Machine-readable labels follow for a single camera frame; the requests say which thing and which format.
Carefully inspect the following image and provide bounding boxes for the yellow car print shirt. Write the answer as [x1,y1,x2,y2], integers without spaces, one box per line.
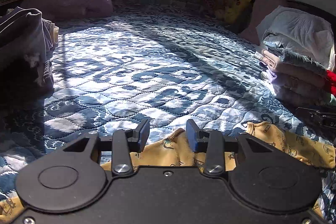
[1,122,335,223]

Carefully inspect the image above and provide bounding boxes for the dark grey clothes pile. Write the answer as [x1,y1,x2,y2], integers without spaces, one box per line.
[1,7,59,98]

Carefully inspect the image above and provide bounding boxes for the lavender folded garment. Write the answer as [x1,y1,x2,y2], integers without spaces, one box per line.
[260,63,327,100]

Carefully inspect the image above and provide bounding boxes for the grey folded bottom garment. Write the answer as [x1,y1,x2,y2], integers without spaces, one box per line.
[271,85,335,107]

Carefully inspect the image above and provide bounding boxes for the red folded garment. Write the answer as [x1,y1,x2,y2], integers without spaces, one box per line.
[324,70,336,96]

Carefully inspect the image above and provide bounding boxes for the beige folded garment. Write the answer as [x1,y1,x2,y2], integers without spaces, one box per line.
[259,50,325,88]

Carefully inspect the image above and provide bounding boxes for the blue white quilted bedspread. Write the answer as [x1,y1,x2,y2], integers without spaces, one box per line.
[1,10,335,223]

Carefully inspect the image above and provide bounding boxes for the grey-green folded towel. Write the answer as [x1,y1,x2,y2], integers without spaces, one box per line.
[264,42,327,77]

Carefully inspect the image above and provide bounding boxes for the white pillow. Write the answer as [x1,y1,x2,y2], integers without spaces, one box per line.
[256,6,335,71]

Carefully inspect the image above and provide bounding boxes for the yellow plush toy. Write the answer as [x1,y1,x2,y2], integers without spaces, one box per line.
[214,0,254,24]

